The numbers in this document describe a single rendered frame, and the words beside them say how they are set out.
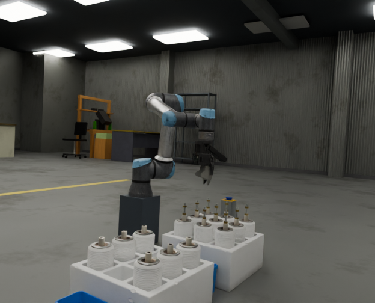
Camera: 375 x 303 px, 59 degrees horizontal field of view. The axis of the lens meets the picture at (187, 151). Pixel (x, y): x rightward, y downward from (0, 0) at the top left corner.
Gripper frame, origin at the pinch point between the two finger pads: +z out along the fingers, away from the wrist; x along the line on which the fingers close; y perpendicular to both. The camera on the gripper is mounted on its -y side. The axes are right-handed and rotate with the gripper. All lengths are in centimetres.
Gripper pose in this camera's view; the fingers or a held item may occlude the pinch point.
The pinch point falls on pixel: (207, 181)
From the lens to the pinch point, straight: 164.5
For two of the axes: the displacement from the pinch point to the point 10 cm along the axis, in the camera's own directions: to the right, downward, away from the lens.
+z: -0.5, 10.0, 0.4
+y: -9.0, -0.3, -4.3
